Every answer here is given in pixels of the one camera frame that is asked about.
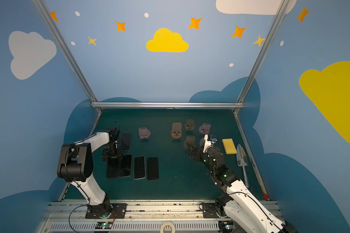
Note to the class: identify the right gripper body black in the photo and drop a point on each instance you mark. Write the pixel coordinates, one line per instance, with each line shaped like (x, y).
(198, 153)

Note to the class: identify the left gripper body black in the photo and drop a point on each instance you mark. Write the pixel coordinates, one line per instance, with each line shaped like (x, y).
(110, 151)

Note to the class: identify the light blue phone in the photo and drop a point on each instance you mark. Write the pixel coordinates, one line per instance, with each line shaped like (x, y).
(126, 139)

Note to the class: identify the blue-edged phone back row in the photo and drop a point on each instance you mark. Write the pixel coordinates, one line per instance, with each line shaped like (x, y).
(125, 166)

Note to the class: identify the silver phone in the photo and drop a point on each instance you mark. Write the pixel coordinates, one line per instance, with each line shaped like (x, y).
(139, 168)

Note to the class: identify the black phone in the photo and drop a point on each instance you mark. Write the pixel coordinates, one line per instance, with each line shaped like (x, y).
(113, 168)
(152, 168)

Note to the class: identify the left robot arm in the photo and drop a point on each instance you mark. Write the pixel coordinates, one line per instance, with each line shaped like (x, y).
(75, 166)

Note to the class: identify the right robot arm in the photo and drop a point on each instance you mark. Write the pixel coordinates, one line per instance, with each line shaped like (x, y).
(238, 203)

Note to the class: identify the wooden round phone stand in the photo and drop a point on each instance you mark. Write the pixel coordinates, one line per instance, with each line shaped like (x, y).
(176, 132)

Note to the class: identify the yellow sponge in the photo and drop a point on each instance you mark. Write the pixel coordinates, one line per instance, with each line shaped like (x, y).
(229, 146)

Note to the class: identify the silver trowel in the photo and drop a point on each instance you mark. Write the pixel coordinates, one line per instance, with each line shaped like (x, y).
(242, 161)

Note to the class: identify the right controller board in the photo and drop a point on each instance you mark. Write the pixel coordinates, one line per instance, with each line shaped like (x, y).
(226, 227)

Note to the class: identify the controller board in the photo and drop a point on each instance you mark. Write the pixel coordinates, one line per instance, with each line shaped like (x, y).
(107, 225)
(226, 227)

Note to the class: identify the left controller board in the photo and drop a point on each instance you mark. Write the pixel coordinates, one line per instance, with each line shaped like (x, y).
(107, 225)

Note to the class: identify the white tape roll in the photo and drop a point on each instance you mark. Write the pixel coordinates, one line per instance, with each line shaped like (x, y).
(169, 226)

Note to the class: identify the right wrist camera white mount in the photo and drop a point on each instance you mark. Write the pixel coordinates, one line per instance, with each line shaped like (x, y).
(209, 142)

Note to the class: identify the horizontal aluminium frame bar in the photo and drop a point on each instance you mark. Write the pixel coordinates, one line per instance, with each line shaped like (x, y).
(164, 105)

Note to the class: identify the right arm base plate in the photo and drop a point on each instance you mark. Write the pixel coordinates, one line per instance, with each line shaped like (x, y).
(212, 210)

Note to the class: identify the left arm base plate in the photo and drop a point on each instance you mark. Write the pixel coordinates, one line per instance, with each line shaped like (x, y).
(116, 211)

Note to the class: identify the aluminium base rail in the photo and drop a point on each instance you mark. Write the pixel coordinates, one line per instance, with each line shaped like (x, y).
(141, 216)

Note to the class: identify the left aluminium frame post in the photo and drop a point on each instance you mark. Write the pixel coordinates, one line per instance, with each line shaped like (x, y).
(56, 33)

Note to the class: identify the aluminium frame post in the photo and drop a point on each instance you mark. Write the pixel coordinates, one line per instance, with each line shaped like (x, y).
(270, 36)
(56, 33)

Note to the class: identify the right aluminium frame post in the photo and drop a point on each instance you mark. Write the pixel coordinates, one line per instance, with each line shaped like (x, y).
(270, 36)

